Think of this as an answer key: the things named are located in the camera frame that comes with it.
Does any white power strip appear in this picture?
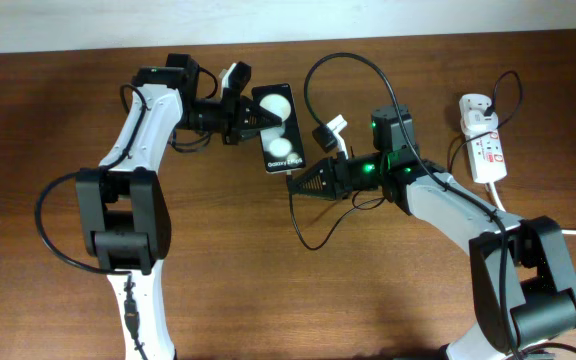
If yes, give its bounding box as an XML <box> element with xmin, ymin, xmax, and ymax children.
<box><xmin>459</xmin><ymin>94</ymin><xmax>507</xmax><ymax>184</ymax></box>

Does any black Galaxy smartphone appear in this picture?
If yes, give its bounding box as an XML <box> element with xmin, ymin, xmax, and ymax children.
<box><xmin>252</xmin><ymin>83</ymin><xmax>306</xmax><ymax>174</ymax></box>

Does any white power strip cord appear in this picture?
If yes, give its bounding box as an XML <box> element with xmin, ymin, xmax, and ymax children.
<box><xmin>485</xmin><ymin>181</ymin><xmax>576</xmax><ymax>239</ymax></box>

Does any white USB charger plug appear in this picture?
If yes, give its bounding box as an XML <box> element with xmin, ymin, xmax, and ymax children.
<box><xmin>460</xmin><ymin>110</ymin><xmax>498</xmax><ymax>136</ymax></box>

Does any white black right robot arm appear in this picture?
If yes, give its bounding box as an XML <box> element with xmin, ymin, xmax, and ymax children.
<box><xmin>287</xmin><ymin>106</ymin><xmax>576</xmax><ymax>359</ymax></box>

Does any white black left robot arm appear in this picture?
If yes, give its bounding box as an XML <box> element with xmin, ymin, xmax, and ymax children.
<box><xmin>76</xmin><ymin>54</ymin><xmax>281</xmax><ymax>359</ymax></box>

